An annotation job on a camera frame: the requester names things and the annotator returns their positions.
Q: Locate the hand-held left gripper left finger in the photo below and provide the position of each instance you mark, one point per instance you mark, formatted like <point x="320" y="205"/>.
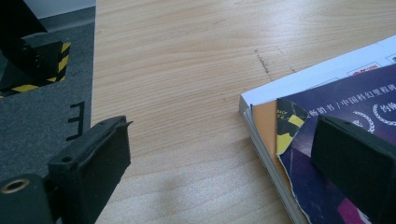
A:
<point x="90" y="174"/>

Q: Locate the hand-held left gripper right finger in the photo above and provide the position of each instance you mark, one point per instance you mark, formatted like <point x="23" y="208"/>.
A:
<point x="358" y="168"/>

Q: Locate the purple magazine torn corner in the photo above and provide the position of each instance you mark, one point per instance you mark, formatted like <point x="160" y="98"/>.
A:
<point x="342" y="99"/>

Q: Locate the thick white book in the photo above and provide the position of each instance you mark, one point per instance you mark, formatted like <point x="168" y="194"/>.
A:
<point x="311" y="77"/>

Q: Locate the black stand striped base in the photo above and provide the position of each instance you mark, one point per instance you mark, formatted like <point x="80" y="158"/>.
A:
<point x="25" y="56"/>

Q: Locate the white cabinet panel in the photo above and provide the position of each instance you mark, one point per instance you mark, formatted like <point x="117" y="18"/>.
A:
<point x="59" y="6"/>

